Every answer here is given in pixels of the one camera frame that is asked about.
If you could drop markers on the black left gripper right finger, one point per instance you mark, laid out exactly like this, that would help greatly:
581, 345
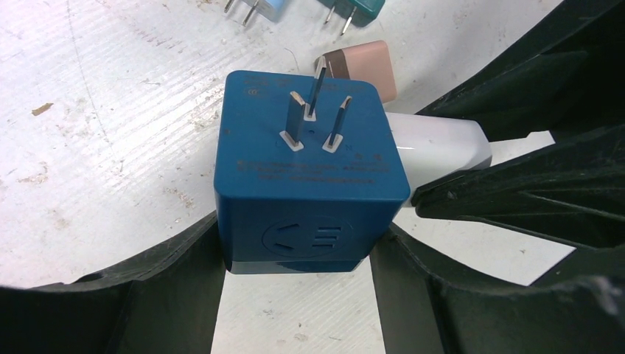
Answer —
431, 303

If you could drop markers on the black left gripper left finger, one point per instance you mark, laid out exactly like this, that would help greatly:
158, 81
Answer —
162, 300

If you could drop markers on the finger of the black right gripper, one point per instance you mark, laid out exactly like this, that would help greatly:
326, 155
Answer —
571, 192
565, 75

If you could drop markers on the white plug charger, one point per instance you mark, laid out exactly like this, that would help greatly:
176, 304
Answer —
431, 148

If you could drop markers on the blue cube socket adapter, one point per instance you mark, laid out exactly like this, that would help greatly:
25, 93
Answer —
307, 176

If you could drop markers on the pink brown plug charger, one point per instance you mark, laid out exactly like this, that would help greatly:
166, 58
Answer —
369, 62

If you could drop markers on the teal plug charger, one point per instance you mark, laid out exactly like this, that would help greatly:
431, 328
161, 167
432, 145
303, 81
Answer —
355, 12

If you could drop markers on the light blue plug charger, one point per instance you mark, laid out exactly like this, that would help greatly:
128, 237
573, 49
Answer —
270, 9

